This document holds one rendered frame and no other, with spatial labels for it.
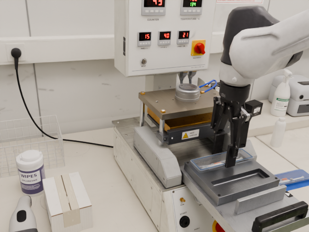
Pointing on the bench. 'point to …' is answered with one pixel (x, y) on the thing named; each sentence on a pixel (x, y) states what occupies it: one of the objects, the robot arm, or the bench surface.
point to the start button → (185, 222)
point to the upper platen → (203, 118)
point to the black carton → (254, 107)
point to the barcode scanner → (23, 217)
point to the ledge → (266, 119)
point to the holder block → (233, 181)
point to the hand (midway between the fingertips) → (224, 151)
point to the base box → (144, 185)
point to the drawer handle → (280, 216)
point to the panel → (191, 212)
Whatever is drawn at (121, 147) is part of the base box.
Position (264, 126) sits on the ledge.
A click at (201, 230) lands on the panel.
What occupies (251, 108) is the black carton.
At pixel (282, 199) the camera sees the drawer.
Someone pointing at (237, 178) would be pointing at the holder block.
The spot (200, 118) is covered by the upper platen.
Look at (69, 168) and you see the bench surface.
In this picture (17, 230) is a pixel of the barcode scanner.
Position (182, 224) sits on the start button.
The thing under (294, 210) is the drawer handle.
